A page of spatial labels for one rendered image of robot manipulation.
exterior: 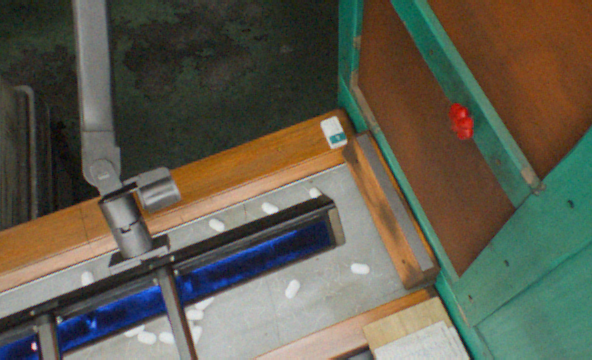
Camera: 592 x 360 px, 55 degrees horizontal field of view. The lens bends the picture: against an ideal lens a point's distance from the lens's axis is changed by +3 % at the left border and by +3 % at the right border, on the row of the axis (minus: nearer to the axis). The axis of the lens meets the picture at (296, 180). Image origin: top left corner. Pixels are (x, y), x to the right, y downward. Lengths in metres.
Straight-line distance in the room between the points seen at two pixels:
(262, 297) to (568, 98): 0.72
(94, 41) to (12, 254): 0.48
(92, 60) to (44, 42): 1.59
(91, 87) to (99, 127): 0.06
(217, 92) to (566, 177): 1.77
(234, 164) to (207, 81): 1.09
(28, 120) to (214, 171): 0.88
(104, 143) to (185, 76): 1.33
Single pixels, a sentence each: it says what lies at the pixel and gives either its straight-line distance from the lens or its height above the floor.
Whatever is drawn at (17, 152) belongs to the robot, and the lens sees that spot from 1.85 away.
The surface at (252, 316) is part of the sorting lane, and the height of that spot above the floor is 0.74.
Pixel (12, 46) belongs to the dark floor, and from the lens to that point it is 2.61.
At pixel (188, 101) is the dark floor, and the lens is 2.20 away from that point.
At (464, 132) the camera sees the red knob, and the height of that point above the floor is 1.24.
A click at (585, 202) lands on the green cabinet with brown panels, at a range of 0.55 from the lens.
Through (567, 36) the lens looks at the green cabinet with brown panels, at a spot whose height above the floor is 1.42.
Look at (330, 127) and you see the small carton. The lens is 1.17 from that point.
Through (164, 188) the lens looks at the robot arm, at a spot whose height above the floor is 0.95.
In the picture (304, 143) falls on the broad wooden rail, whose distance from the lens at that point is 1.18.
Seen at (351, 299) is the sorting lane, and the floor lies 0.74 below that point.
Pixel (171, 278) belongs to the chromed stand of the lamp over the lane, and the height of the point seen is 1.12.
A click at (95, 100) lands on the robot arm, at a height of 1.05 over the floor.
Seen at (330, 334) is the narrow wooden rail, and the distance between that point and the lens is 1.05.
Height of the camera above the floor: 1.81
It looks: 66 degrees down
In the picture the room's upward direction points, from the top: 8 degrees counter-clockwise
